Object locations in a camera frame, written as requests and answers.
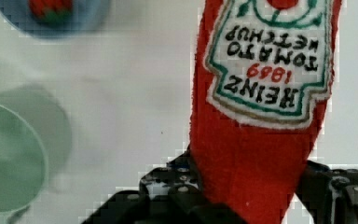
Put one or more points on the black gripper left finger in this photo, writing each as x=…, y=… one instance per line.
x=172, y=194

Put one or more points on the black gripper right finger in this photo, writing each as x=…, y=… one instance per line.
x=329, y=195

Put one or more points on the red plush ketchup bottle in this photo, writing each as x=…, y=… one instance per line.
x=263, y=76

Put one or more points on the green metal mug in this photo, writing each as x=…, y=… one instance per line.
x=35, y=144

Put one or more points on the blue bowl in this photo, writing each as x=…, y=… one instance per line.
x=87, y=16

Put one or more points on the small red plush strawberry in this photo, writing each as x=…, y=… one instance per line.
x=51, y=11

